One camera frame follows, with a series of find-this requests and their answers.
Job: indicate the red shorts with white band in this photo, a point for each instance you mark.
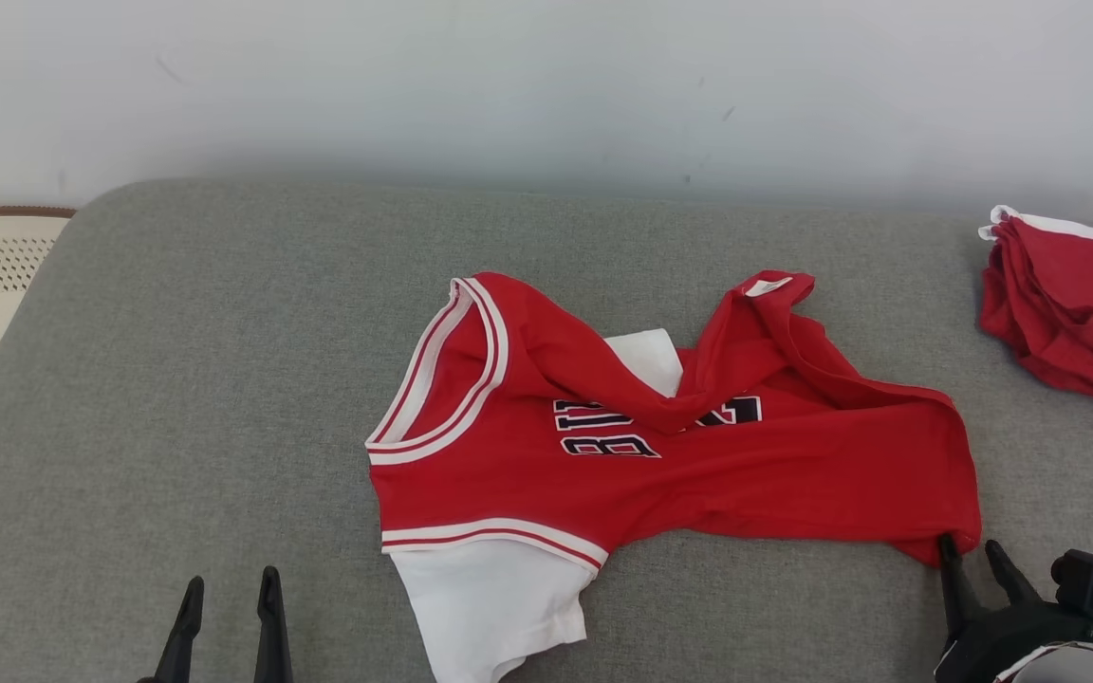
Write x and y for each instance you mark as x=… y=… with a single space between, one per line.
x=1078 y=304

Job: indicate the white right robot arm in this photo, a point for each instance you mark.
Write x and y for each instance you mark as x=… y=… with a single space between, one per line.
x=1068 y=664

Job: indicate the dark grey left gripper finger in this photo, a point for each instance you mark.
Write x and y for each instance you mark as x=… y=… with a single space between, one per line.
x=271 y=636
x=184 y=640

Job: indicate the grey fabric sofa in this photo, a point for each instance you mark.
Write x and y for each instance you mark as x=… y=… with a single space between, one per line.
x=224 y=379

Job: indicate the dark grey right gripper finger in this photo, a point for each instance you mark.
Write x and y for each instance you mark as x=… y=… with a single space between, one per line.
x=1009 y=581
x=956 y=588

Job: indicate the red jersey with white sleeves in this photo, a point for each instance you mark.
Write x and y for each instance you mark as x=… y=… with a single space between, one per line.
x=746 y=474

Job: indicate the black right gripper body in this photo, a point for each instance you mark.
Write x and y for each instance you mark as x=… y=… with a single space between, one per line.
x=1002 y=640

